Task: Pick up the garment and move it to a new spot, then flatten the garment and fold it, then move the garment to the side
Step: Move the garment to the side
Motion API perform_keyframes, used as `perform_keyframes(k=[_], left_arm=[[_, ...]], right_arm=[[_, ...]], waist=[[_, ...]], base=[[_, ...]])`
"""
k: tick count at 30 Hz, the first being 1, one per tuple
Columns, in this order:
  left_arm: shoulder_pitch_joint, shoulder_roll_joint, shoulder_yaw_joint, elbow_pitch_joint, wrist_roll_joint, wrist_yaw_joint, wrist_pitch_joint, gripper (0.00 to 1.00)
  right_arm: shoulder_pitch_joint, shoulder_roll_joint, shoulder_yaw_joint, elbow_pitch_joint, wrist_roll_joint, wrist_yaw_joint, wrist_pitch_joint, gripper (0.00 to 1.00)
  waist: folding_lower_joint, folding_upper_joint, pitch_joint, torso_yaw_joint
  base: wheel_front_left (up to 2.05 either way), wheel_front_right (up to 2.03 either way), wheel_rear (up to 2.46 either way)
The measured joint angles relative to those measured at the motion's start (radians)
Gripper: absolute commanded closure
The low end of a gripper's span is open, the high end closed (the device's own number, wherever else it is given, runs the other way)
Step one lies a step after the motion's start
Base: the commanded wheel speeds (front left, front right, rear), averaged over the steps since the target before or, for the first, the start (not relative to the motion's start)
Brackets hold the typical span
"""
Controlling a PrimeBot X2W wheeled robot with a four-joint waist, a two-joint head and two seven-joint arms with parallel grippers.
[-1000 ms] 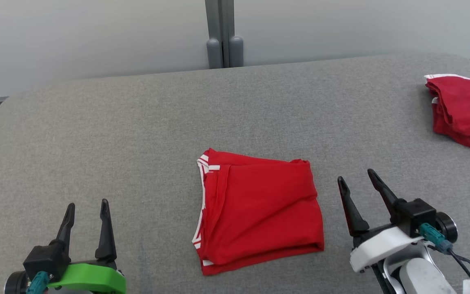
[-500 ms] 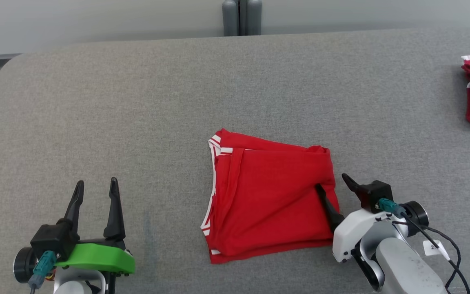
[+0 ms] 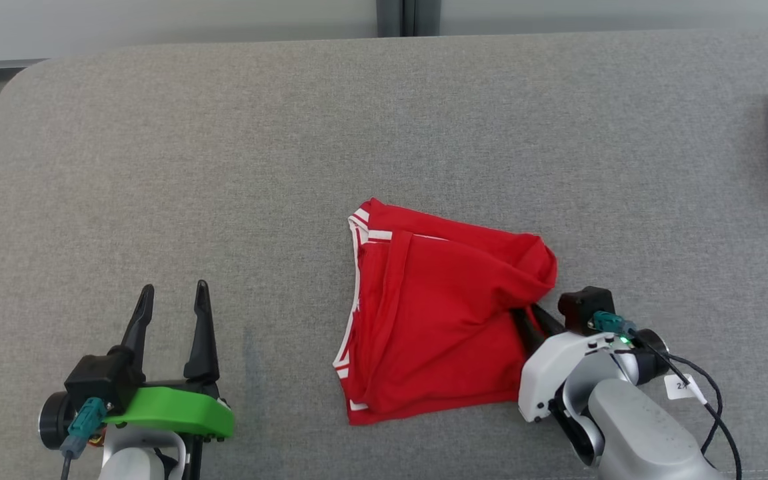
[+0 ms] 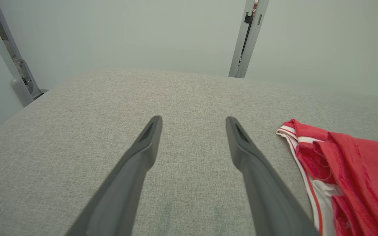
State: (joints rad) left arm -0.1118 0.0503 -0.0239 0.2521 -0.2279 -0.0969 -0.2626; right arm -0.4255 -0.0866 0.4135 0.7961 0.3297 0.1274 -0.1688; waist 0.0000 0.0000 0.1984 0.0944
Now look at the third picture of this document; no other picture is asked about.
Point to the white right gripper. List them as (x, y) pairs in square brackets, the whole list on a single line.
[(550, 366)]

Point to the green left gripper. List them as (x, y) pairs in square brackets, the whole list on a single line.
[(170, 410)]

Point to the red basketball jersey white sleeves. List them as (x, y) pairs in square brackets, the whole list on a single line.
[(437, 320)]

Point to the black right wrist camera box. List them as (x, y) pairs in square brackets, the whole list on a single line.
[(584, 303)]

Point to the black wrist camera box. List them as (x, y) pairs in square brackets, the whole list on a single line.
[(584, 303), (97, 383)]

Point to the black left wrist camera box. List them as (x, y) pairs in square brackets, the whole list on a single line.
[(97, 383)]

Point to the grey double partition post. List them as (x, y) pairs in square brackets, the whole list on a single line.
[(390, 16)]

